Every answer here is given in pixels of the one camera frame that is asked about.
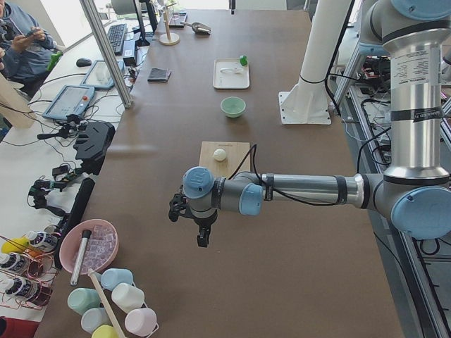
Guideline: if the metal scoop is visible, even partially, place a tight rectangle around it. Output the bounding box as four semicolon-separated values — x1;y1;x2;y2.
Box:
180;21;211;35

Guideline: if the cream rabbit serving tray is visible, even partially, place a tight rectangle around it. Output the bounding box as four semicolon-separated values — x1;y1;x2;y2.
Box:
213;58;250;89

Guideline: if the mint green cup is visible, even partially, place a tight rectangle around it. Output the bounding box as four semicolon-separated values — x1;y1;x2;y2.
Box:
67;288;101;315

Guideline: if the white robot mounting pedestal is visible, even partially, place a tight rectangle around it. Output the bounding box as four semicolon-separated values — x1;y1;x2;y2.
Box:
278;0;354;125

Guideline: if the black device stand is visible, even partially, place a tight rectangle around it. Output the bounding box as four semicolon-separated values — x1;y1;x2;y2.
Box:
73;121;116;175

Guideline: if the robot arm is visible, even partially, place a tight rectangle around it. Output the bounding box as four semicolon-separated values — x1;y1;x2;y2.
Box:
168;1;450;247

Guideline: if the yellow cup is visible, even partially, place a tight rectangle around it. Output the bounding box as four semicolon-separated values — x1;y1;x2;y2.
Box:
91;325;118;338

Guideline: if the white cup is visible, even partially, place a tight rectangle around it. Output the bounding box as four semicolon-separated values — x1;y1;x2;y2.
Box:
111;283;145;313

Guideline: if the black keyboard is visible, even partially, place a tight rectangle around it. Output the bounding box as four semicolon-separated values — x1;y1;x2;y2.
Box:
106;23;128;56

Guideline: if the pink bowl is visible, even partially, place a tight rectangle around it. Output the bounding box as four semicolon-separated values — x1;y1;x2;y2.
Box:
59;219;119;275

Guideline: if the wooden mug tree stand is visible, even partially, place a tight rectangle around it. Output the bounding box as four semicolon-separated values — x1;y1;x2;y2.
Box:
158;1;180;46

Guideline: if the black tray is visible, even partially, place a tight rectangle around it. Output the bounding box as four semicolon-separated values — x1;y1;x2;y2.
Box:
169;12;187;29

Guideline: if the pink cup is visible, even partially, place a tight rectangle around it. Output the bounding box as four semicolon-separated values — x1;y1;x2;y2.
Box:
125;308;159;337

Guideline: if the black computer mouse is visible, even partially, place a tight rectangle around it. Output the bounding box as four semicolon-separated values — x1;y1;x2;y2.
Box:
76;58;92;68

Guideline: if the aluminium frame post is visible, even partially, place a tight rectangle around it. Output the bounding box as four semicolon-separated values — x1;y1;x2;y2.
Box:
80;0;132;108

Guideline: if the metal tube in bowl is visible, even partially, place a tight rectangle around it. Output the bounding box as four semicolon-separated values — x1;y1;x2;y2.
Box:
70;230;92;287

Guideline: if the light blue cup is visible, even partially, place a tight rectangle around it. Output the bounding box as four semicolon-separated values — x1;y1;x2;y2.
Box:
101;268;134;291

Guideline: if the pale blue cup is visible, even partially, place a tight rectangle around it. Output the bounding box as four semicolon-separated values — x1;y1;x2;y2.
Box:
80;308;111;334

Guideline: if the white ceramic soup spoon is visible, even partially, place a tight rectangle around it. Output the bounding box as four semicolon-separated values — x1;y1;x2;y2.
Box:
220;68;244;74

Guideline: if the wooden cutting board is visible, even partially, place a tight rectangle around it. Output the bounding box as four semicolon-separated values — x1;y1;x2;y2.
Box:
199;141;250;178

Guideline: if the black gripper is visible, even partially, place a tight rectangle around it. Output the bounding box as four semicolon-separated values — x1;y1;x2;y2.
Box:
168;192;218;248

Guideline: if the blue teach pendant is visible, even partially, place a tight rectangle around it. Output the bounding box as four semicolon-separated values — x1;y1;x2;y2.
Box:
42;85;95;121

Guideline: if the mint green bowl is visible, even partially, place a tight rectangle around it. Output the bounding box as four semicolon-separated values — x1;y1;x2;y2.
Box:
220;96;246;118

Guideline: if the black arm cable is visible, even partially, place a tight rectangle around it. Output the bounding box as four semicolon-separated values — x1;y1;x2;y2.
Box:
225;142;345;207

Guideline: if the green lime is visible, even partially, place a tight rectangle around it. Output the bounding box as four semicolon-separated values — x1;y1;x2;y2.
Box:
239;55;248;66

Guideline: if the copper wire bottle rack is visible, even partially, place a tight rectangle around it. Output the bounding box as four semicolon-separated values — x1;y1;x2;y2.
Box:
1;231;58;310

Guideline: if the seated person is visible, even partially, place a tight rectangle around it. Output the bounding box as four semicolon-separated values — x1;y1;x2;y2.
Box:
1;1;56;97

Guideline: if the grey folded cloth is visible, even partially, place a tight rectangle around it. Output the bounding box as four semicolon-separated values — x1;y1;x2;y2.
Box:
147;68;172;83

